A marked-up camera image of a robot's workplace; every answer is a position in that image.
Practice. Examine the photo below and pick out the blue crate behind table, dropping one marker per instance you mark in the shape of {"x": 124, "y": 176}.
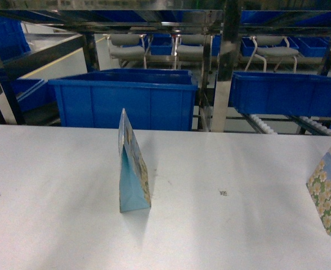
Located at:
{"x": 153, "y": 99}

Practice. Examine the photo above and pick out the grey chair at left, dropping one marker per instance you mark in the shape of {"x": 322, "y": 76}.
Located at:
{"x": 127, "y": 47}

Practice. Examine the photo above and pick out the grey chair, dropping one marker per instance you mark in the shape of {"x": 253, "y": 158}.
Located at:
{"x": 127, "y": 47}
{"x": 266, "y": 46}

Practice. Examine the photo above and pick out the grey chair at right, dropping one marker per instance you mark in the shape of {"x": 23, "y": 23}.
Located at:
{"x": 266, "y": 46}

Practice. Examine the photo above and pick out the shallow blue bin right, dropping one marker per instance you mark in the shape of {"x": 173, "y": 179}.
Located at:
{"x": 281, "y": 94}

